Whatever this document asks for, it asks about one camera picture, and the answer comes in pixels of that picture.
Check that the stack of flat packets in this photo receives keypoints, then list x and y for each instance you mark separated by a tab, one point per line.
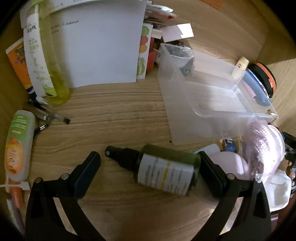
159	11

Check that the dark green spray bottle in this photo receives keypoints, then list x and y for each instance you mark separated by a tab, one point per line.
161	171

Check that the pale stick packet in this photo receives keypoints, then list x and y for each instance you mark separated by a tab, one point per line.
13	215

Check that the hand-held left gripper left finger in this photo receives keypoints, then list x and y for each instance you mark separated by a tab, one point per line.
86	178

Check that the wooden desktop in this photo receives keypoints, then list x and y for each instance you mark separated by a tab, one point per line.
129	111

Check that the blue packet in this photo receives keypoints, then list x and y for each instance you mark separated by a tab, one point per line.
254	88

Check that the clear pen with black tip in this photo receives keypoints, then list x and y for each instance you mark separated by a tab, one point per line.
54	117

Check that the small white carton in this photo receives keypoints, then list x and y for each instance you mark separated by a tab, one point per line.
178	32

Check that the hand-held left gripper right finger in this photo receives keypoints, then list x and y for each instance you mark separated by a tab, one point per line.
208	171

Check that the orange sticky note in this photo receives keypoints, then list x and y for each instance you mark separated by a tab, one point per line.
211	3

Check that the small blue box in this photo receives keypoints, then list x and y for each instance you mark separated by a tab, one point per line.
229	143

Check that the white tube with orange print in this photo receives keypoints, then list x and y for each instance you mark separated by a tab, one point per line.
19	143

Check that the tall yellow-green bottle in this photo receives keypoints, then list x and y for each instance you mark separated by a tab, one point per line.
57	78

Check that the small cream bottle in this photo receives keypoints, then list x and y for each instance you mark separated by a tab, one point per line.
240	67

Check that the white paper stack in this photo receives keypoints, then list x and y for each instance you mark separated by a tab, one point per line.
99	46

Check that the small dark cosmetic bottle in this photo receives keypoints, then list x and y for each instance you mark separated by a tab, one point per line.
178	51

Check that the orange and black round case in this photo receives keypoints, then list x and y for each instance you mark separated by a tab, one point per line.
263	76

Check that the clear plastic bin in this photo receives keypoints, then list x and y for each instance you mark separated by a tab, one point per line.
208	99

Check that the small red box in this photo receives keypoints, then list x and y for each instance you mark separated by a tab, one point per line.
151	59

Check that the white soft pouch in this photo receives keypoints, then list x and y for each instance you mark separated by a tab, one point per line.
278	190

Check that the fruit print box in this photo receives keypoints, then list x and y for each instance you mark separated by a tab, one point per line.
143	53

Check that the folded printed paper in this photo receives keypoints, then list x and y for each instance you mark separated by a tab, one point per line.
60	5

